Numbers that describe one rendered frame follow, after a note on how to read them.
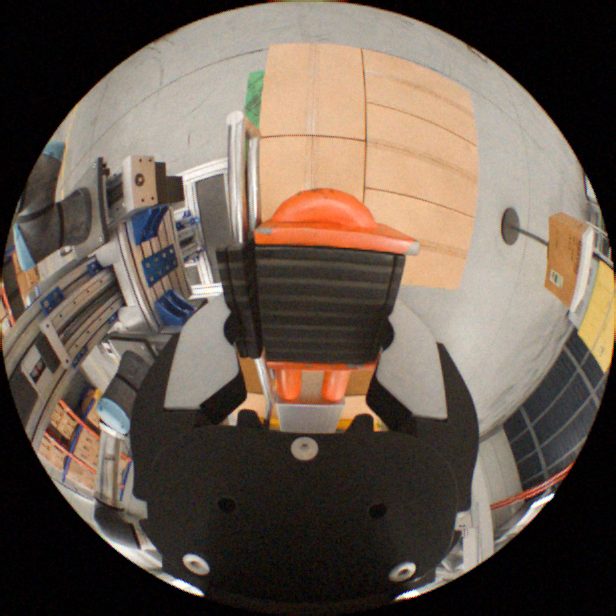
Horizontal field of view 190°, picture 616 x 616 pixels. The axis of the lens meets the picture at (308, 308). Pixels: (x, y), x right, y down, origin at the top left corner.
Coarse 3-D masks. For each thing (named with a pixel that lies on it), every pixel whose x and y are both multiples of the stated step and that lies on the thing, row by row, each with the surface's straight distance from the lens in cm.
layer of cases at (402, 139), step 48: (288, 48) 112; (336, 48) 113; (288, 96) 90; (336, 96) 90; (384, 96) 97; (432, 96) 113; (288, 144) 80; (336, 144) 81; (384, 144) 86; (432, 144) 98; (288, 192) 77; (384, 192) 82; (432, 192) 93; (432, 240) 95
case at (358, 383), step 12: (240, 360) 52; (252, 360) 52; (252, 372) 49; (360, 372) 50; (372, 372) 51; (252, 384) 47; (276, 384) 46; (348, 384) 47; (360, 384) 47; (252, 396) 46; (348, 396) 45; (360, 396) 46; (240, 408) 53; (252, 408) 51; (264, 408) 50; (276, 408) 49; (348, 408) 50; (360, 408) 51
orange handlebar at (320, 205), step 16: (304, 192) 10; (320, 192) 10; (336, 192) 10; (288, 208) 10; (304, 208) 9; (320, 208) 9; (336, 208) 10; (352, 208) 10; (368, 208) 11; (352, 224) 10; (368, 224) 10; (288, 384) 16; (336, 384) 16
